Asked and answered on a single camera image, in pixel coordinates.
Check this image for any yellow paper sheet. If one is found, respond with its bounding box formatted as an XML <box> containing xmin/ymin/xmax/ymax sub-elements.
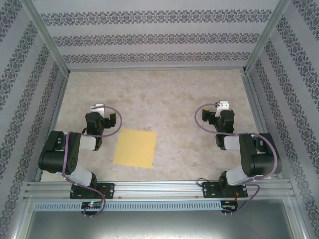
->
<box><xmin>112</xmin><ymin>129</ymin><xmax>158</xmax><ymax>169</ymax></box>

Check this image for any grey metal sheet panel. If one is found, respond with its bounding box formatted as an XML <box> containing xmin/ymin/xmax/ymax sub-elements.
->
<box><xmin>14</xmin><ymin>210</ymin><xmax>307</xmax><ymax>239</ymax></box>

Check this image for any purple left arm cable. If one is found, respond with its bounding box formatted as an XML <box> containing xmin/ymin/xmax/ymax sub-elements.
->
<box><xmin>61</xmin><ymin>106</ymin><xmax>123</xmax><ymax>218</ymax></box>

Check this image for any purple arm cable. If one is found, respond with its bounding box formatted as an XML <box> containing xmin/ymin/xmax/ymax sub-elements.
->
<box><xmin>61</xmin><ymin>106</ymin><xmax>123</xmax><ymax>218</ymax></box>
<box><xmin>194</xmin><ymin>102</ymin><xmax>279</xmax><ymax>215</ymax></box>

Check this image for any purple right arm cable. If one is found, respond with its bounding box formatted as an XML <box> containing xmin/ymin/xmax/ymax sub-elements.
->
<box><xmin>194</xmin><ymin>102</ymin><xmax>279</xmax><ymax>215</ymax></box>

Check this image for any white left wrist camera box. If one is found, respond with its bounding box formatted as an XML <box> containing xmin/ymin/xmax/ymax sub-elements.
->
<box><xmin>90</xmin><ymin>104</ymin><xmax>105</xmax><ymax>116</ymax></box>

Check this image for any aluminium side rail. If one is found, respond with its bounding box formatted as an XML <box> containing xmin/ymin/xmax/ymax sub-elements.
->
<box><xmin>240</xmin><ymin>71</ymin><xmax>284</xmax><ymax>180</ymax></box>
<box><xmin>33</xmin><ymin>73</ymin><xmax>71</xmax><ymax>182</ymax></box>

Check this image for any aluminium cross rail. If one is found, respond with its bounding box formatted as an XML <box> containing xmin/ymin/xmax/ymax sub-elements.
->
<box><xmin>67</xmin><ymin>66</ymin><xmax>247</xmax><ymax>73</ymax></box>

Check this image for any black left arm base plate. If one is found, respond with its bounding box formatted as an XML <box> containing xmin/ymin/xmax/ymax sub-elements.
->
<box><xmin>69</xmin><ymin>183</ymin><xmax>116</xmax><ymax>200</ymax></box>

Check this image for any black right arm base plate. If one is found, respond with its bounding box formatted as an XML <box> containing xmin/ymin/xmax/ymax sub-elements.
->
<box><xmin>201</xmin><ymin>181</ymin><xmax>249</xmax><ymax>199</ymax></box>

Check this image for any aluminium mounting rail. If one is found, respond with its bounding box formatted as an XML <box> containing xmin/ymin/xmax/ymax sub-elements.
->
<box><xmin>23</xmin><ymin>181</ymin><xmax>297</xmax><ymax>200</ymax></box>

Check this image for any aluminium frame post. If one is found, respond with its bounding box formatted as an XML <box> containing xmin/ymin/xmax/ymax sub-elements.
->
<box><xmin>21</xmin><ymin>0</ymin><xmax>71</xmax><ymax>75</ymax></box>
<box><xmin>243</xmin><ymin>0</ymin><xmax>292</xmax><ymax>74</ymax></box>

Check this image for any grey slotted cable duct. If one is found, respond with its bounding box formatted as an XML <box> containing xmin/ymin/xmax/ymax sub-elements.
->
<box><xmin>33</xmin><ymin>201</ymin><xmax>223</xmax><ymax>212</ymax></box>

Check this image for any aluminium frame leg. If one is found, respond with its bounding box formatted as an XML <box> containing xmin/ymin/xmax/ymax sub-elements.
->
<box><xmin>289</xmin><ymin>196</ymin><xmax>314</xmax><ymax>239</ymax></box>
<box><xmin>6</xmin><ymin>196</ymin><xmax>34</xmax><ymax>239</ymax></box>

